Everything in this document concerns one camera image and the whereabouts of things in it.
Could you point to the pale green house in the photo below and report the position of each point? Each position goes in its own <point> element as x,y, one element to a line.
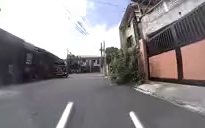
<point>129,31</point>

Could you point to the distant building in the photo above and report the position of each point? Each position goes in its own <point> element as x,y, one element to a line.
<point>89,63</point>

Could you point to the grey concrete building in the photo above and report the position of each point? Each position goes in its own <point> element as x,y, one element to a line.
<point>163,15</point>

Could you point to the pale concrete pavement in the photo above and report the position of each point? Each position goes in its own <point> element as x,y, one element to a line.
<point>183,94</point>

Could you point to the dark vehicle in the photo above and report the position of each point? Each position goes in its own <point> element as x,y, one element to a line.
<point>60,69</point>

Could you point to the grey asphalt road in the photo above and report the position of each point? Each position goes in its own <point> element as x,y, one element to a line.
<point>96,96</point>

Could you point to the green bushes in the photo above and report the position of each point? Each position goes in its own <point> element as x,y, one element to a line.
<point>123,65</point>

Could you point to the dark low building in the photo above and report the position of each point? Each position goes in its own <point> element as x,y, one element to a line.
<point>16,60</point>

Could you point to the orange wall with dark fence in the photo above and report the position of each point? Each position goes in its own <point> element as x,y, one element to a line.
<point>190,56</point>

